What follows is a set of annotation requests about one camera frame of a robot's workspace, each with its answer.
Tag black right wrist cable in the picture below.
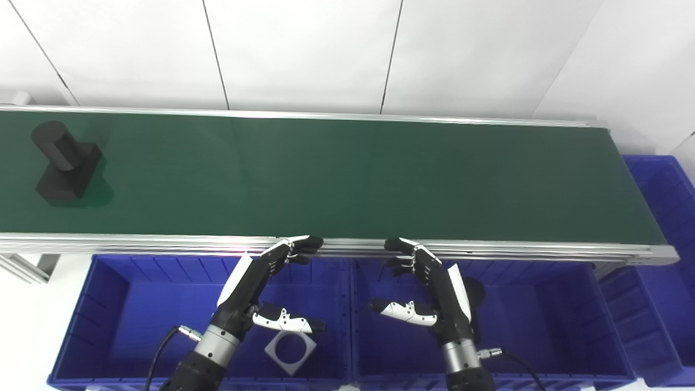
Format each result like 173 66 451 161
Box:
478 348 546 391

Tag black cylinder part square base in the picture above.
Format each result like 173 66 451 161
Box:
31 121 103 201

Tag grey square plate round hole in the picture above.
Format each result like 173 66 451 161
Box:
264 330 318 376

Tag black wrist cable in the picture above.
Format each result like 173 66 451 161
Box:
478 348 546 391
144 325 203 391

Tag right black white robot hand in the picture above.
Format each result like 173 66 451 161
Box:
368 237 475 346

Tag green conveyor belt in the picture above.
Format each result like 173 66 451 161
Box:
0 105 679 267
0 110 667 245

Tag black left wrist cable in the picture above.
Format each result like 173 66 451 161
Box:
144 325 203 391

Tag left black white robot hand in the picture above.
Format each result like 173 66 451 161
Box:
214 235 327 338

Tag aluminium conveyor support leg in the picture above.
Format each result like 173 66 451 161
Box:
0 253 60 284

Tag blue plastic bin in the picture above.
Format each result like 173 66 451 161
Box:
597 155 695 387
47 254 352 391
347 258 636 391

